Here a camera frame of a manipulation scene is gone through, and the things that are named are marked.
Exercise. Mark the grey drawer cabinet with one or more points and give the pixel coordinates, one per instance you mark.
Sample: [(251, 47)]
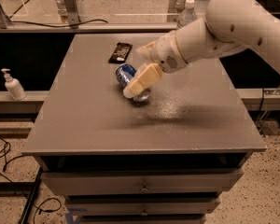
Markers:
[(193, 120)]

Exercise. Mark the black snack bar wrapper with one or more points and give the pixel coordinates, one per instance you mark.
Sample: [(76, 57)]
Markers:
[(120, 53)]

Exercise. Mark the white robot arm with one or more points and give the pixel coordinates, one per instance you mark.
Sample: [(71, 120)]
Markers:
[(226, 26)]

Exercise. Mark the white pump dispenser bottle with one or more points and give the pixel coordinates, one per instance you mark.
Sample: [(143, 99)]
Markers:
[(13, 86)]

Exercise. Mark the middle metal bracket post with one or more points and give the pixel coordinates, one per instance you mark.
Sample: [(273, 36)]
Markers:
[(68, 11)]

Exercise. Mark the grey drawer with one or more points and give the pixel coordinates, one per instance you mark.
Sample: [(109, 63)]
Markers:
[(142, 207), (82, 184)]

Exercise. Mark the upper grey drawer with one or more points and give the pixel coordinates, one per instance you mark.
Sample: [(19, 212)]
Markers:
[(82, 184)]

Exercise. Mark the grey metal rail frame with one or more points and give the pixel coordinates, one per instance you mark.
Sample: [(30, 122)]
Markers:
[(89, 28)]

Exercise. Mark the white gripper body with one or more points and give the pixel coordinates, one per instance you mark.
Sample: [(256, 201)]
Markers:
[(166, 54)]

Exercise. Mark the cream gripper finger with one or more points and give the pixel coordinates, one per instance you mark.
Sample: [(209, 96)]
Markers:
[(147, 51), (146, 76)]

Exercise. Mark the lower grey drawer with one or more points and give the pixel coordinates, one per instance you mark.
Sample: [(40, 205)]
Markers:
[(142, 207)]

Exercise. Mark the blue pepsi can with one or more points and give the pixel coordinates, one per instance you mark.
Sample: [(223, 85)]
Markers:
[(124, 74)]

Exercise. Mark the clear plastic water bottle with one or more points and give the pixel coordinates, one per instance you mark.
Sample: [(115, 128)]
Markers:
[(188, 14)]

